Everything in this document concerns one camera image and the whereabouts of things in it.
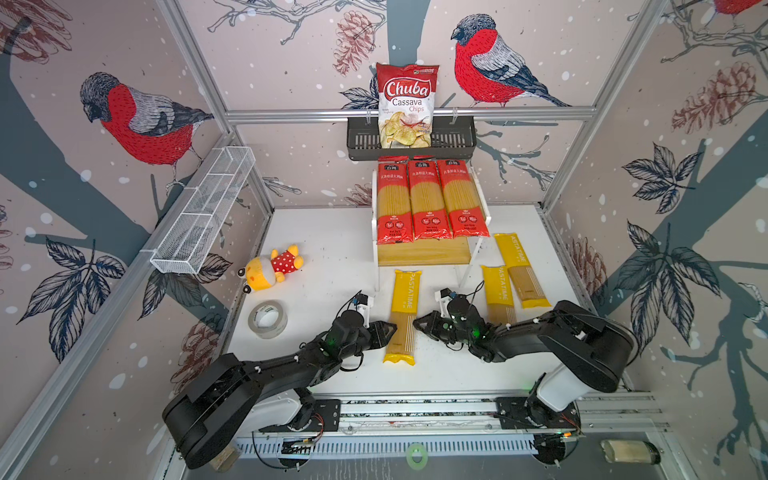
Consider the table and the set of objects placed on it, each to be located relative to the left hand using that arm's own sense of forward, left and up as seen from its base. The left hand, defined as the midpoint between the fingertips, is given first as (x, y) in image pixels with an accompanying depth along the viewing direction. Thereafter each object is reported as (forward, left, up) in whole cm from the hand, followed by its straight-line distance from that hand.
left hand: (395, 331), depth 81 cm
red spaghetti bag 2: (+18, -8, +28) cm, 35 cm away
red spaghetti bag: (+23, 0, +28) cm, 36 cm away
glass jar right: (-27, -53, -3) cm, 59 cm away
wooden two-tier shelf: (+20, -20, +9) cm, 30 cm away
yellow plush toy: (+19, +43, 0) cm, 47 cm away
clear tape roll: (+7, +40, -7) cm, 41 cm away
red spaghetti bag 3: (+16, -17, +29) cm, 37 cm away
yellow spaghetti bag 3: (+17, -44, -5) cm, 47 cm away
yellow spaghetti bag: (+9, -3, -6) cm, 11 cm away
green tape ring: (-27, -5, -7) cm, 29 cm away
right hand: (+2, -4, -4) cm, 6 cm away
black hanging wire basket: (+53, -18, +27) cm, 62 cm away
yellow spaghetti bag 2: (+13, -34, -4) cm, 36 cm away
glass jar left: (-28, +38, -3) cm, 47 cm away
